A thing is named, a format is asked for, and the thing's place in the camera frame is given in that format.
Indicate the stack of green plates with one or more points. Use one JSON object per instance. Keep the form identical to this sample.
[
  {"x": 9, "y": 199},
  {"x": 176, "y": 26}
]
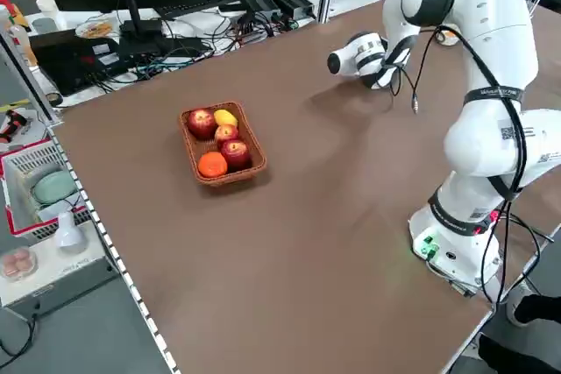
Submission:
[{"x": 52, "y": 188}]

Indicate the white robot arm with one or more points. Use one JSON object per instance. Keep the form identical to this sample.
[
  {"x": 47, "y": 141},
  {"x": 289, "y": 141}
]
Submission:
[{"x": 495, "y": 19}]

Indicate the plate of snacks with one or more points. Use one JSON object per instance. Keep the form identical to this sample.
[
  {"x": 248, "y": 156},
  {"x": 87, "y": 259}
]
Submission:
[{"x": 94, "y": 29}]

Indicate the white paper cup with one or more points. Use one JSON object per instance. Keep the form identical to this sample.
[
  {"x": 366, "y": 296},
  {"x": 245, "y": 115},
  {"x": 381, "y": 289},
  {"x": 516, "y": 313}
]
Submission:
[{"x": 49, "y": 8}]

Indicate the grey metal box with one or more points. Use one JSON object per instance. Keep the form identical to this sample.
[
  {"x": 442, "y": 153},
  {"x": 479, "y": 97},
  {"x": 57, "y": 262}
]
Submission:
[{"x": 57, "y": 273}]

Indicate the yellow lemon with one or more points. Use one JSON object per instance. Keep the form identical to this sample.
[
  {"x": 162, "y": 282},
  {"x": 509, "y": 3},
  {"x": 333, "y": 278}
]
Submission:
[{"x": 225, "y": 117}]

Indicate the clear tub of pink items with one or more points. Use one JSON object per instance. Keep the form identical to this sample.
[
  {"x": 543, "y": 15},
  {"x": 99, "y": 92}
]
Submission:
[{"x": 17, "y": 264}]

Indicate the brown wicker basket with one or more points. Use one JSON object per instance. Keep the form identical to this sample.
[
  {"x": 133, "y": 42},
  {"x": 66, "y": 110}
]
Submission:
[{"x": 258, "y": 164}]

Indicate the orange fruit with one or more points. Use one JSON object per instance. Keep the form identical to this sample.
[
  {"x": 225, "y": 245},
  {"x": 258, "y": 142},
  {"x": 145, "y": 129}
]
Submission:
[{"x": 212, "y": 164}]

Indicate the black keyboard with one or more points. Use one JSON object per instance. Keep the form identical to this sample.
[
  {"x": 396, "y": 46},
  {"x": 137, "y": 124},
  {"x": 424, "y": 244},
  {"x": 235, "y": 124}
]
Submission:
[{"x": 197, "y": 2}]

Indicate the white bulb shaped lamp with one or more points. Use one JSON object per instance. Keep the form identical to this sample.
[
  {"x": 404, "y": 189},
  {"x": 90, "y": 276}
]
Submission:
[{"x": 69, "y": 231}]

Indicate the cream shallow bowl plate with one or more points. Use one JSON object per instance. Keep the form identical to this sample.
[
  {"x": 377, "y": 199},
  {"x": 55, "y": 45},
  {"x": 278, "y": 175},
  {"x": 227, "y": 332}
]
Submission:
[{"x": 447, "y": 39}]

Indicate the red apple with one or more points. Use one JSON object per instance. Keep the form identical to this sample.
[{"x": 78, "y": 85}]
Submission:
[
  {"x": 235, "y": 153},
  {"x": 202, "y": 124},
  {"x": 227, "y": 133}
]

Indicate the white perforated table rail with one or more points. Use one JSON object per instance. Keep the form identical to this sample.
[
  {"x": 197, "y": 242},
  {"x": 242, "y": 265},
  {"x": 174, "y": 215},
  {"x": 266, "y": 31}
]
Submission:
[{"x": 109, "y": 251}]

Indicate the person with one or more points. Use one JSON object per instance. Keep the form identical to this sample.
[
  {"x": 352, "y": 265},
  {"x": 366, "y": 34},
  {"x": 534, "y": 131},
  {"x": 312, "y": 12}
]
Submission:
[{"x": 539, "y": 308}]

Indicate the red and white plastic crate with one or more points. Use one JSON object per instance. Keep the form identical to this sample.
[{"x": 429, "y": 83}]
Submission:
[{"x": 26, "y": 159}]

